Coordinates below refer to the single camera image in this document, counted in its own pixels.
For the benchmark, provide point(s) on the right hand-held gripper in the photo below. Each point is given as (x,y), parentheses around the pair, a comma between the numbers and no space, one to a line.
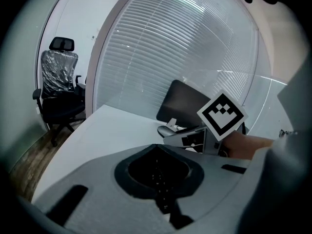
(220,116)

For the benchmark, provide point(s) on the white window blinds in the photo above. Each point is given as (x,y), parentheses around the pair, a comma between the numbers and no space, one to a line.
(170,45)

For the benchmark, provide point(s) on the grey mouse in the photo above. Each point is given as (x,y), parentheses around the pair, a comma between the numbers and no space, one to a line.
(164,130)

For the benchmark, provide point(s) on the black computer monitor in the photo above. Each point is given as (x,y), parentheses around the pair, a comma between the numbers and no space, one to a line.
(181,103)

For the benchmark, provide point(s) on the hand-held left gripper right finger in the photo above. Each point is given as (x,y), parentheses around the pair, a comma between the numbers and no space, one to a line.
(214,179)

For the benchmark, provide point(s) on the person's grey shirt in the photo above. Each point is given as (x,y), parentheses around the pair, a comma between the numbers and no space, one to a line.
(287,155)

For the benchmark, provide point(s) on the black office chair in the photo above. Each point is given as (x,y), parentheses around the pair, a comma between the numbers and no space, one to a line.
(59,99)

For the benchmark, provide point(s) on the white monitor stand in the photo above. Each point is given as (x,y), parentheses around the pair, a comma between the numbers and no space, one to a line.
(171,122)

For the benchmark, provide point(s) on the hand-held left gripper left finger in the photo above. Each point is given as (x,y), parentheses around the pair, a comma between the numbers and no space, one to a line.
(102,179)

